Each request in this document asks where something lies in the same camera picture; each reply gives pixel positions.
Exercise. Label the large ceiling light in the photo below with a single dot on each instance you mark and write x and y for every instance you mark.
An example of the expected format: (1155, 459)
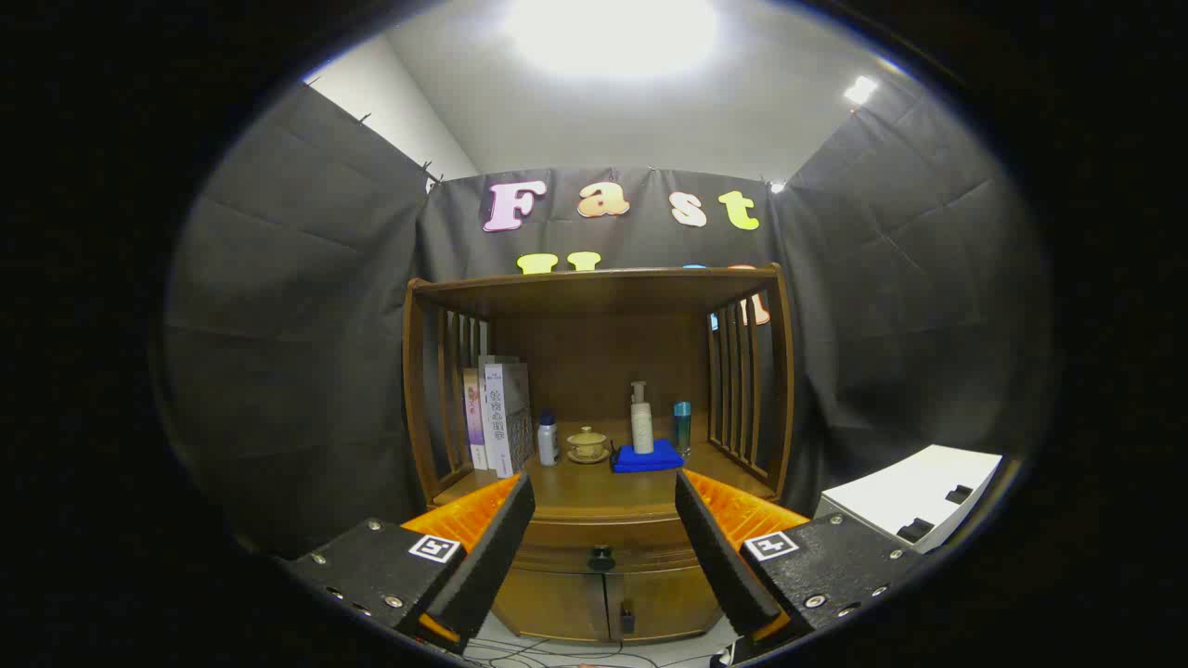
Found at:
(613, 37)

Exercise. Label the wooden cabinet door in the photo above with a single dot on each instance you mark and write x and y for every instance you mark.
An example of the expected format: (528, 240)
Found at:
(668, 598)
(557, 603)

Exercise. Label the brown wooden cabinet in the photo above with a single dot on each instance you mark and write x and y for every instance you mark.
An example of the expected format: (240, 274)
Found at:
(594, 343)

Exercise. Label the wooden countertop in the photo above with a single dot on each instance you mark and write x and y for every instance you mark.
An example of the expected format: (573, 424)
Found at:
(594, 487)

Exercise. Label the brown wooden drawer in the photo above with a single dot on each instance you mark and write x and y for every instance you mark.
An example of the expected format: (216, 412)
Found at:
(640, 538)

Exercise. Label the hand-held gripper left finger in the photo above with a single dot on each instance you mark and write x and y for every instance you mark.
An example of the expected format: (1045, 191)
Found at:
(492, 557)

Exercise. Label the yellow lidded teacup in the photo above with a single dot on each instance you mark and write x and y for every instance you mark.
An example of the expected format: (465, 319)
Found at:
(587, 440)

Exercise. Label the blue folded cloth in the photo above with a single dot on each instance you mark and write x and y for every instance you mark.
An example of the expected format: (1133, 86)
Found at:
(650, 461)

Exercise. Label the yellow saucer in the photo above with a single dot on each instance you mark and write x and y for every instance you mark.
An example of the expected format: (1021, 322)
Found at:
(587, 458)

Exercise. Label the white bottle blue cap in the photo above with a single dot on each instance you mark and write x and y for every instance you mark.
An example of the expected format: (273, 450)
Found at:
(548, 445)

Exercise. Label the pink book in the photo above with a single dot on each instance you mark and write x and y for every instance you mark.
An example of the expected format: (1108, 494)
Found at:
(473, 417)

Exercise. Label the thick white book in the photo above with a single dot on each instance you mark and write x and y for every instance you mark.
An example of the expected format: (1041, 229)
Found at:
(501, 417)

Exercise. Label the white pump bottle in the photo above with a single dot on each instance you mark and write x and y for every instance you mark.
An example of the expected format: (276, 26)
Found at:
(641, 427)

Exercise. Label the grey book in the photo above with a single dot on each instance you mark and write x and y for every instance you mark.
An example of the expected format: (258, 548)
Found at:
(497, 358)

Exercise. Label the teal glass bottle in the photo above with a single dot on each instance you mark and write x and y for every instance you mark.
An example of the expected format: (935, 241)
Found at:
(682, 431)

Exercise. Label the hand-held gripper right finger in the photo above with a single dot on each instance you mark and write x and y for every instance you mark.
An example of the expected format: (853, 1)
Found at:
(719, 557)

